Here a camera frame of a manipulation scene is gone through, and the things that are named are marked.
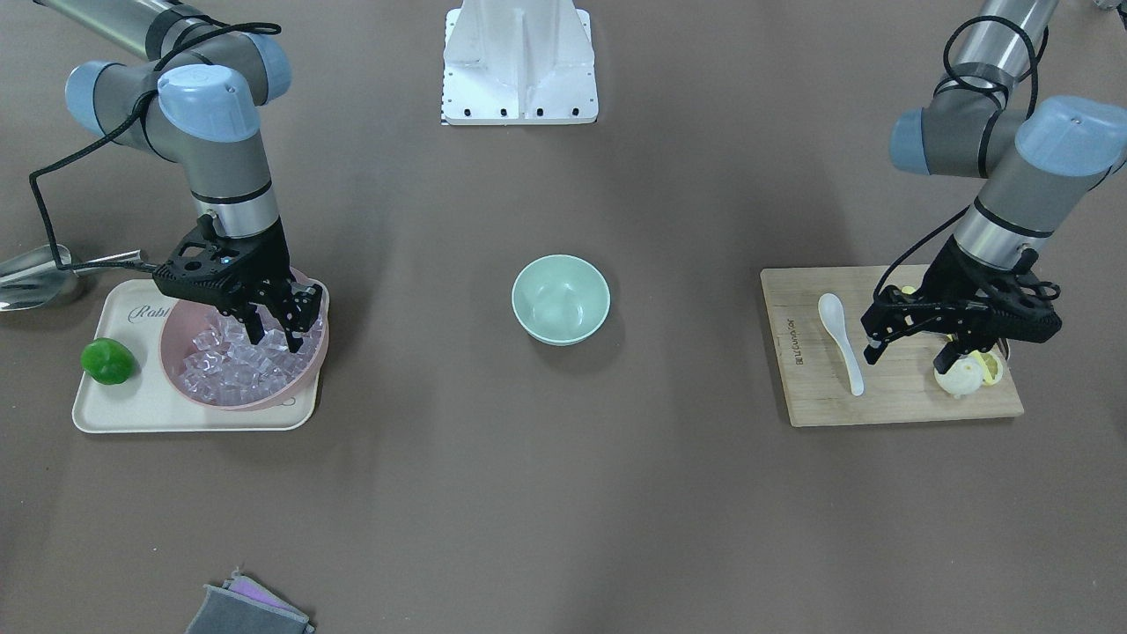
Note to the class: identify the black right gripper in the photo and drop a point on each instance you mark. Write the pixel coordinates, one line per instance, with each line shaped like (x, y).
(269, 256)

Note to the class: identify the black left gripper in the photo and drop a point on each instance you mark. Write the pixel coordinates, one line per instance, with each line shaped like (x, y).
(953, 276)

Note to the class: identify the clear ice cubes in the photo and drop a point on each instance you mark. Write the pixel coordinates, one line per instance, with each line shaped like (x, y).
(222, 368)

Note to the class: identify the white ceramic spoon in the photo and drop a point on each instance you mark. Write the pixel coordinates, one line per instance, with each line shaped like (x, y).
(832, 317)

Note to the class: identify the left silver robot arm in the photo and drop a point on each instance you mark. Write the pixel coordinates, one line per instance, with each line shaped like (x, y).
(1037, 159)

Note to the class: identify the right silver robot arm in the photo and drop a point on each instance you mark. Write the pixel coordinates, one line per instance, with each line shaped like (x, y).
(195, 101)

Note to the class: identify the pink bowl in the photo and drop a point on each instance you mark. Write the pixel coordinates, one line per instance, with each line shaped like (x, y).
(186, 318)

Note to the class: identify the stainless steel ice scoop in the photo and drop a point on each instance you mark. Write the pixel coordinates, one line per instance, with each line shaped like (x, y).
(32, 280)

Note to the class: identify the mint green bowl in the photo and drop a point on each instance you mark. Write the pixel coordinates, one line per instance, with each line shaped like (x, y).
(560, 300)

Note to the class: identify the white steamed bun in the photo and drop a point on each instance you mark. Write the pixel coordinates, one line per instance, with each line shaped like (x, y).
(963, 378)

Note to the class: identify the wooden cutting board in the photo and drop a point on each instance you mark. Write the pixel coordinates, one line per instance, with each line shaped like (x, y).
(899, 389)

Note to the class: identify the beige serving tray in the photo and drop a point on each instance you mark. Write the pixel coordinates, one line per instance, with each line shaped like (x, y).
(159, 334)

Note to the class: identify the green lime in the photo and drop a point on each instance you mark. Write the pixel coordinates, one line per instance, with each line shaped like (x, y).
(108, 361)

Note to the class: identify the grey folded cloth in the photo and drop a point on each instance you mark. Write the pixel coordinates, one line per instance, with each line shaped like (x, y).
(241, 604)

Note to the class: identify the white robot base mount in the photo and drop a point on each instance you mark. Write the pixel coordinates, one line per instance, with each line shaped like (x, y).
(518, 63)

